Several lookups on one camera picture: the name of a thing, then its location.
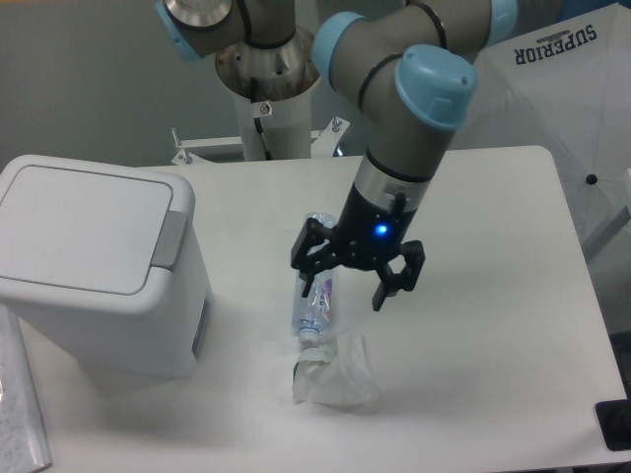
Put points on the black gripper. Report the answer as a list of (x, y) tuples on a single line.
[(366, 237)]

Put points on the white push-lid trash can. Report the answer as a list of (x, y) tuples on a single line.
[(103, 260)]

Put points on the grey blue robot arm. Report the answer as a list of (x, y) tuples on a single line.
[(408, 72)]

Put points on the clear crushed plastic bottle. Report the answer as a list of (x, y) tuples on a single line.
[(311, 316)]

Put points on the crumpled white plastic bag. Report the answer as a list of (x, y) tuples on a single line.
[(336, 374)]

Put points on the white superior umbrella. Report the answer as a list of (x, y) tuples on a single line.
[(565, 88)]

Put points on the black device at edge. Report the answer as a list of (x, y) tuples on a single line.
[(614, 421)]

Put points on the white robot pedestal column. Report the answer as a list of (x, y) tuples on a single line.
[(272, 90)]

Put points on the white metal mounting bracket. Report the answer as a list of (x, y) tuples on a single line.
[(325, 143)]

